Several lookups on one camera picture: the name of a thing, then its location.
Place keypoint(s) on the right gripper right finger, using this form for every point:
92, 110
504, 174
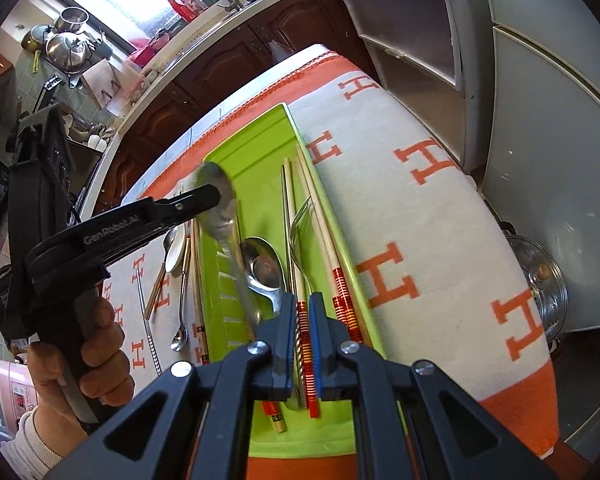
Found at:
334, 380

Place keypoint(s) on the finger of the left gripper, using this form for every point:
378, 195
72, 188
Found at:
186, 206

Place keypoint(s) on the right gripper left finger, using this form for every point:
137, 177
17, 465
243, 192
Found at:
274, 380

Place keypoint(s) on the large hammered steel spoon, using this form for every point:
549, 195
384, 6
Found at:
219, 223

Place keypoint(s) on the wooden handled utensil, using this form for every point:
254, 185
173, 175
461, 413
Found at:
155, 291

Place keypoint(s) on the wide steel soup spoon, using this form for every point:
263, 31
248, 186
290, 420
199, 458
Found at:
264, 271

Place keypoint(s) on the small steel teaspoon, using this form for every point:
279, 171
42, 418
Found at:
180, 338

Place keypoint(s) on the steel fork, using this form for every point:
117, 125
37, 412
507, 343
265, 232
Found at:
295, 247

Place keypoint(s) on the dark wooden kitchen cabinets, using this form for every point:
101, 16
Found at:
209, 77

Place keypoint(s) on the person's left hand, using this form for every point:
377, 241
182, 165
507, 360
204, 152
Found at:
87, 381

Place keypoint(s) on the white chopstick striped end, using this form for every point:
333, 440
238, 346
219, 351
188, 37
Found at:
325, 239

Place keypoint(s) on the white chopstick in tray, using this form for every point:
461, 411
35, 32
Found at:
304, 323

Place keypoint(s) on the white ceramic soup spoon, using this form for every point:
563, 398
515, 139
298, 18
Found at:
175, 253

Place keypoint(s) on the tan chopstick red end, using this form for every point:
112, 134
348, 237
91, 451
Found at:
274, 413

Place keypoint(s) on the white chopstick beside brown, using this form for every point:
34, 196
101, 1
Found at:
330, 269

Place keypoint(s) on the brown wooden chopstick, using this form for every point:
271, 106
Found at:
194, 266

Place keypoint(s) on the green plastic utensil tray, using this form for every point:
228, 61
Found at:
253, 158

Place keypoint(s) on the orange white H-pattern cloth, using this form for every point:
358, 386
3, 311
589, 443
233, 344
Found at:
438, 277

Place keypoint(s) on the grey side cabinet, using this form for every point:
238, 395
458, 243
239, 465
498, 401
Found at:
436, 57

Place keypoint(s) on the grey refrigerator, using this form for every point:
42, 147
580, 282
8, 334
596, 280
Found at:
543, 171

